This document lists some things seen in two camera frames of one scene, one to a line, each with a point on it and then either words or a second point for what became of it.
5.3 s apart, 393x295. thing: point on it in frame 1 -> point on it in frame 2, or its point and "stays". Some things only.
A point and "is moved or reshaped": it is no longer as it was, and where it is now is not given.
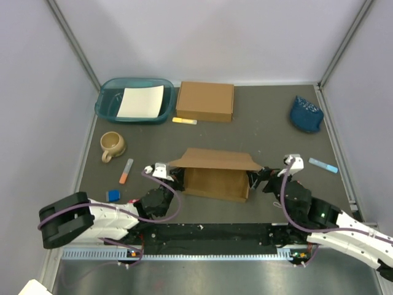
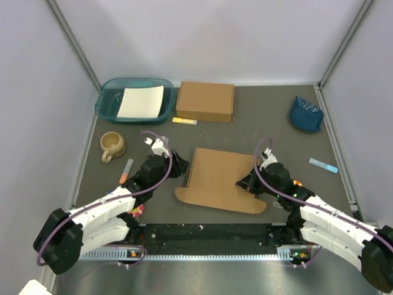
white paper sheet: x=142 y=102 stays
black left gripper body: x=177 y=184 -> x=174 y=171
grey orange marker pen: x=125 y=173 stays
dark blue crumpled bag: x=306 y=116 stays
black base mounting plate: x=221 y=238 stays
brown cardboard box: x=215 y=173 is moved or reshaped
